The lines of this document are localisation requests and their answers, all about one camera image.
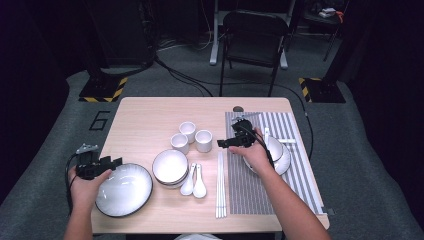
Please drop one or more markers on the bundle of white chopsticks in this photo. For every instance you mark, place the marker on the bundle of white chopsticks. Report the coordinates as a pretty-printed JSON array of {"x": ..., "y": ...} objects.
[{"x": 221, "y": 186}]

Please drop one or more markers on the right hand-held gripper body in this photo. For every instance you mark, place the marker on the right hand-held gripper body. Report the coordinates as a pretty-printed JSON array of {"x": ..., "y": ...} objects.
[{"x": 245, "y": 135}]

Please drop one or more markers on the person's left hand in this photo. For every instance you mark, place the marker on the person's left hand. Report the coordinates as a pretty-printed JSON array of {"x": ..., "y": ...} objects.
[{"x": 83, "y": 193}]

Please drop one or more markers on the person's right hand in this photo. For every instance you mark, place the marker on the person's right hand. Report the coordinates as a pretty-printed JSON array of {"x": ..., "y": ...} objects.
[{"x": 255, "y": 156}]

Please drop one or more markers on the white box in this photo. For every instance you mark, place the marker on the white box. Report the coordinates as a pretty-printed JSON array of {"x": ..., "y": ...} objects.
[{"x": 328, "y": 12}]

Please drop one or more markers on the dark round table grommet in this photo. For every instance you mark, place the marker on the dark round table grommet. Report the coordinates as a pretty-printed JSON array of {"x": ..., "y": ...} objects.
[{"x": 238, "y": 109}]

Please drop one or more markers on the grey white striped placemat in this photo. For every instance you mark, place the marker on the grey white striped placemat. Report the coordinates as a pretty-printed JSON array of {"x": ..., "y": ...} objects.
[{"x": 240, "y": 193}]

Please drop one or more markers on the black stand base striped tape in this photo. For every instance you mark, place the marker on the black stand base striped tape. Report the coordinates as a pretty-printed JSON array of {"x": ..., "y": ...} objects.
[
  {"x": 100, "y": 88},
  {"x": 325, "y": 91}
]

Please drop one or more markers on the black cabinet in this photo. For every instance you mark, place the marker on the black cabinet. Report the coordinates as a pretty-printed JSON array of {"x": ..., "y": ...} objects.
[{"x": 120, "y": 33}]

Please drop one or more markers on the white ceramic spoon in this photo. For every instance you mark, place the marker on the white ceramic spoon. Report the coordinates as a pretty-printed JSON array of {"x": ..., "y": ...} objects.
[
  {"x": 199, "y": 190},
  {"x": 187, "y": 189},
  {"x": 266, "y": 133}
]

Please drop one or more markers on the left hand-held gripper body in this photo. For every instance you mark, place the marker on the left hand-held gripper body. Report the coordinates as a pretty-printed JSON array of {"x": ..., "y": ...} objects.
[{"x": 89, "y": 168}]

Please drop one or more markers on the white cup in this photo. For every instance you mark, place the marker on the white cup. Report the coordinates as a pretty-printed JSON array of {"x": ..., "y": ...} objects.
[
  {"x": 187, "y": 128},
  {"x": 203, "y": 140},
  {"x": 180, "y": 141}
]

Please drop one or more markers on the white bowl brown rim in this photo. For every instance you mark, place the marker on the white bowl brown rim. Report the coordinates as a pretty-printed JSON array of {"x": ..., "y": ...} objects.
[
  {"x": 276, "y": 150},
  {"x": 181, "y": 183},
  {"x": 170, "y": 165}
]

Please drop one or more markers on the white ribbed plate dark rim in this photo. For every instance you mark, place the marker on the white ribbed plate dark rim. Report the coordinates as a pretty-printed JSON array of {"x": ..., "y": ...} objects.
[
  {"x": 125, "y": 191},
  {"x": 284, "y": 163}
]

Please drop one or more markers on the black folding chair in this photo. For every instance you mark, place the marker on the black folding chair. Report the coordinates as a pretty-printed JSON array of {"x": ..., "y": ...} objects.
[{"x": 255, "y": 50}]

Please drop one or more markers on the person's white clothing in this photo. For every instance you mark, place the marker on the person's white clothing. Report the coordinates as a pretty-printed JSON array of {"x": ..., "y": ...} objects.
[{"x": 196, "y": 237}]

